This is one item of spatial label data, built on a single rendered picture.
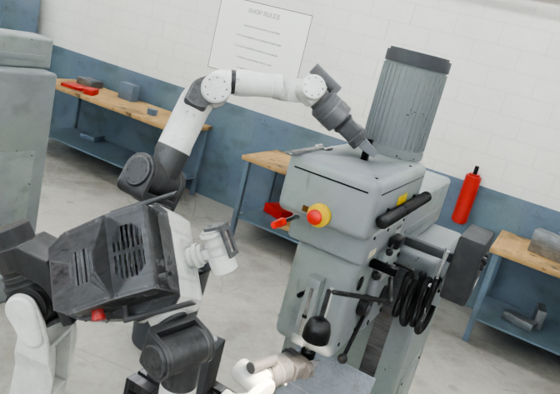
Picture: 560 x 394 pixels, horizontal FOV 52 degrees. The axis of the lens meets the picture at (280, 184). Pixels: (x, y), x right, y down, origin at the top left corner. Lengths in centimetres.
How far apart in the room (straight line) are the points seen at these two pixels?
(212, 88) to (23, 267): 65
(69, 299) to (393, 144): 101
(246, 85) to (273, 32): 505
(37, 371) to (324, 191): 89
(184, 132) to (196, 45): 564
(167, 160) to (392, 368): 116
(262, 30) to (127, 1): 202
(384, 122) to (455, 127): 409
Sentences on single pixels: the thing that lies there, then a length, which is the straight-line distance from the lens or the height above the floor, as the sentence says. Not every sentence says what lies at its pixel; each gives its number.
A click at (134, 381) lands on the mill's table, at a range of 218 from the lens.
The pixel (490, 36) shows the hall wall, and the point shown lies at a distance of 583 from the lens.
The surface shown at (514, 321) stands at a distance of 550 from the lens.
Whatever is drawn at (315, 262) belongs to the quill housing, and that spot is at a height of 158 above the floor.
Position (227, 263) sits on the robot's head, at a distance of 143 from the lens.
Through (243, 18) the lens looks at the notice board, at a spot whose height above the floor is 217.
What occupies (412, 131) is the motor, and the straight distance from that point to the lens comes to 178.
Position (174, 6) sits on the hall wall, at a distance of 737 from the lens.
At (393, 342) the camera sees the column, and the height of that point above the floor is 122.
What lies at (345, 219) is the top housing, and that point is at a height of 177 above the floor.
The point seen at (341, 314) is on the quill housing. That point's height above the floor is 146.
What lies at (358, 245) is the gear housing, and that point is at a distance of 155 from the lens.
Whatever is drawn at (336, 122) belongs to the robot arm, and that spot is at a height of 198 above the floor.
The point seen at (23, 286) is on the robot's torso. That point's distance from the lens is 160.
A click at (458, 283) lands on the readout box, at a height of 158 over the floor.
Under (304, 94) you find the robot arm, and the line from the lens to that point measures 153.
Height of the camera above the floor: 219
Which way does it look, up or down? 15 degrees down
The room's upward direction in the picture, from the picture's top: 14 degrees clockwise
